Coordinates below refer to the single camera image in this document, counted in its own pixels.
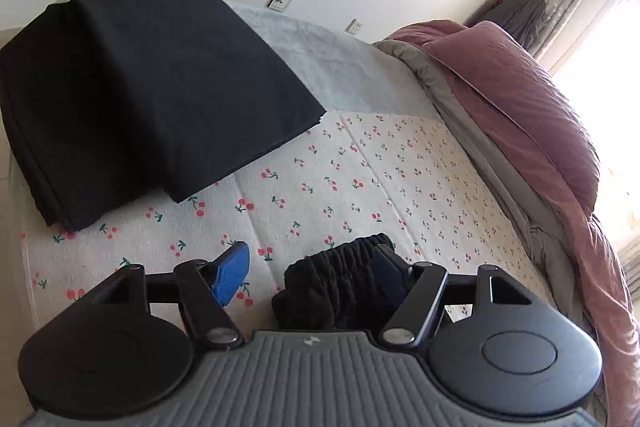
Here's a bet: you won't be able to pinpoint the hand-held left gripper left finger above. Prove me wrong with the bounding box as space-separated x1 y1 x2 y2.
75 241 251 351

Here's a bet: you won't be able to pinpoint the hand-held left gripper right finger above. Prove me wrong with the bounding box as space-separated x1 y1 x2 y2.
372 244 534 348

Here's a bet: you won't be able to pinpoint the black pants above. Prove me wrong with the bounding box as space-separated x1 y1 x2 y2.
271 233 401 333

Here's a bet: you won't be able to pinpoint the cherry print sheet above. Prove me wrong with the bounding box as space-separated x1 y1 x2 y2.
19 109 556 343

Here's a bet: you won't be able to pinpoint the grey blanket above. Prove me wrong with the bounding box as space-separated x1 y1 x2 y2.
375 39 621 358

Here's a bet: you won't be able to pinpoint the folded black cloth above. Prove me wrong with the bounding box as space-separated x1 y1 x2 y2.
0 0 327 233

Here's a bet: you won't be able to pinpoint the pink duvet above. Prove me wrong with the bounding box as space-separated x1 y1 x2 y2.
385 23 640 400

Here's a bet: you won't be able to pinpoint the hanging grey garment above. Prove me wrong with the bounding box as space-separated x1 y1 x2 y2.
467 0 556 58

